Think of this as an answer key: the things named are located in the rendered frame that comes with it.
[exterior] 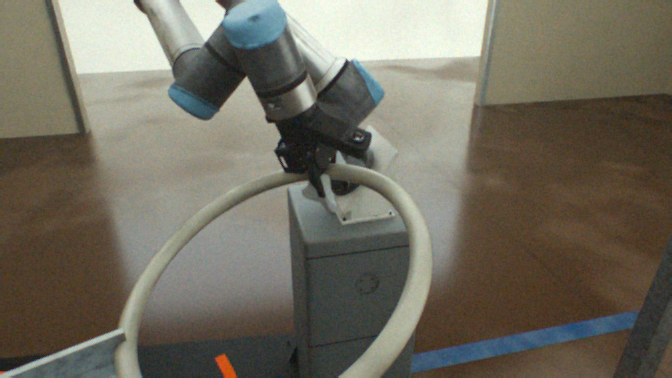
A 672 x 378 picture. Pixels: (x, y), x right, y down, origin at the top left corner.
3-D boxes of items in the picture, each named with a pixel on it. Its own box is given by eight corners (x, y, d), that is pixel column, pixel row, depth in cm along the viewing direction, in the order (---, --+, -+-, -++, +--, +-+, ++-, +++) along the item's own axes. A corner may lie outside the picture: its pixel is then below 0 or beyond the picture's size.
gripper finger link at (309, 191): (312, 210, 84) (301, 167, 80) (339, 212, 81) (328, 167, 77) (304, 218, 81) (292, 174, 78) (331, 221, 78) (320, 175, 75)
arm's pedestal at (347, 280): (283, 343, 203) (271, 181, 166) (383, 326, 213) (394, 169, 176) (300, 442, 159) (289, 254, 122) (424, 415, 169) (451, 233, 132)
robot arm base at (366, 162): (326, 181, 153) (305, 165, 148) (362, 140, 150) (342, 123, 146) (341, 205, 137) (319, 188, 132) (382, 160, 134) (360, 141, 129)
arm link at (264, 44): (271, -12, 66) (283, -2, 58) (300, 61, 73) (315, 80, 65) (215, 13, 65) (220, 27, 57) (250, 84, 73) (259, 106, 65)
